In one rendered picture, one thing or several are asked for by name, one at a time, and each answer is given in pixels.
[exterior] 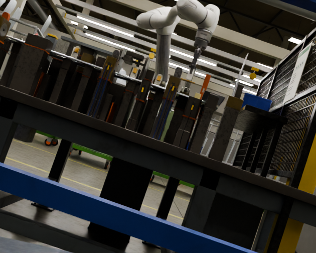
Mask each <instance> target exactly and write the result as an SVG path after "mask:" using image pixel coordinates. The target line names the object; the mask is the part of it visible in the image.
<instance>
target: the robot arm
mask: <svg viewBox="0 0 316 253"><path fill-rule="evenodd" d="M219 15H220V10H219V8H218V7H217V6H215V5H212V4H209V5H207V6H205V7H204V6H203V5H202V4H201V3H200V2H198V1H197V0H178V1H177V4H176V6H174V7H172V8H171V7H162V8H157V9H155V10H151V11H148V12H146V13H142V14H140V15H139V16H138V17H137V19H136V23H137V25H138V26H139V27H140V28H142V29H146V30H153V29H155V30H156V32H157V42H156V60H155V78H154V79H156V77H157V75H158V74H161V75H162V76H163V79H162V82H163V81H165V83H166V86H167V84H168V81H169V80H168V74H169V60H170V47H171V34H172V33H173V32H174V29H175V27H176V25H177V24H178V23H179V21H180V19H183V20H186V21H189V22H193V23H195V24H196V25H197V27H198V29H197V32H196V36H195V42H194V46H195V47H196V48H197V49H195V52H194V56H193V60H192V63H191V66H189V67H190V68H189V71H188V74H187V77H186V80H189V81H191V80H192V77H193V74H194V71H195V67H196V63H197V61H198V59H199V57H200V55H201V52H202V51H201V50H205V49H206V47H207V44H208V43H209V42H210V39H211V37H212V34H213V32H214V30H215V28H216V26H217V23H218V20H219ZM165 88H166V87H165Z"/></svg>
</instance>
